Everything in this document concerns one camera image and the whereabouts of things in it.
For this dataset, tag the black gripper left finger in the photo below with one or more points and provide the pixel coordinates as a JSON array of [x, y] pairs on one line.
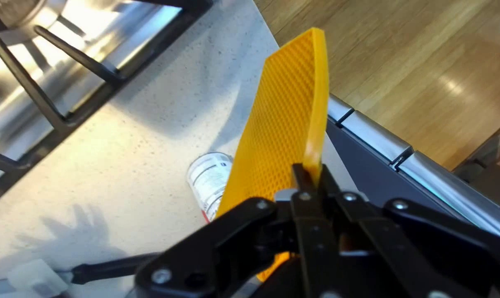
[[239, 249]]

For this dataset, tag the small labelled tin can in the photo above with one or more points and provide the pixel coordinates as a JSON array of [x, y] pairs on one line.
[[210, 176]]

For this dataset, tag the stainless gas stove range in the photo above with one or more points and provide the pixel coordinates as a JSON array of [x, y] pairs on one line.
[[52, 67]]

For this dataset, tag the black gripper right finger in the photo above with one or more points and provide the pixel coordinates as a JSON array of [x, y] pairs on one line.
[[417, 249]]

